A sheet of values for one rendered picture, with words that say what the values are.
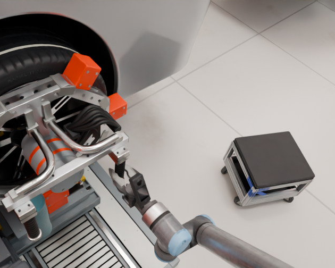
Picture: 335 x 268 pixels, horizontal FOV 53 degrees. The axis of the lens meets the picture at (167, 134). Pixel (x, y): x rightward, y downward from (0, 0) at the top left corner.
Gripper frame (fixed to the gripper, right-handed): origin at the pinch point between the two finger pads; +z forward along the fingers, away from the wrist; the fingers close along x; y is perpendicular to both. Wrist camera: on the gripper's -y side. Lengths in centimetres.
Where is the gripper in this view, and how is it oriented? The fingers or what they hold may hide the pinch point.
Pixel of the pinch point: (116, 166)
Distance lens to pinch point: 125.1
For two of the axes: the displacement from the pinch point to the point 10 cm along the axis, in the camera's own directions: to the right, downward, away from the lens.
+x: 7.4, -4.5, 5.0
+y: -1.6, 6.1, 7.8
